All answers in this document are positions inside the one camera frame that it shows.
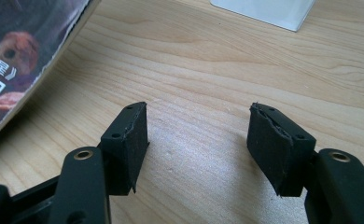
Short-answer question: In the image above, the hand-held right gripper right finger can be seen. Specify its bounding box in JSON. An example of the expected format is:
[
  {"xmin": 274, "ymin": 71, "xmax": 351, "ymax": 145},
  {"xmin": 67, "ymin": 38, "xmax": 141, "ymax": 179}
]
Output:
[{"xmin": 246, "ymin": 102, "xmax": 317, "ymax": 198}]

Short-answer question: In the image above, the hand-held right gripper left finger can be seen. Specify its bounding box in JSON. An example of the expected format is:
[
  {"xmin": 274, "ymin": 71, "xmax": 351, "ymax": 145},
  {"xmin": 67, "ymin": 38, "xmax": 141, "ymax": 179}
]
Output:
[{"xmin": 100, "ymin": 101, "xmax": 150, "ymax": 197}]

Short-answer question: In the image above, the white expandable book rack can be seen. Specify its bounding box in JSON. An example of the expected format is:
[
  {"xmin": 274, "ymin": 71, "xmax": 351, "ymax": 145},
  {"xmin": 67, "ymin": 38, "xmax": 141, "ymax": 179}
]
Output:
[{"xmin": 209, "ymin": 0, "xmax": 317, "ymax": 33}]

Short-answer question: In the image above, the red magazine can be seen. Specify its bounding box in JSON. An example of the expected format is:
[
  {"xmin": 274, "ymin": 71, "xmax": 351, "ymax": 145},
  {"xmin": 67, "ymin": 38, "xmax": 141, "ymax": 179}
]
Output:
[{"xmin": 0, "ymin": 0, "xmax": 102, "ymax": 147}]

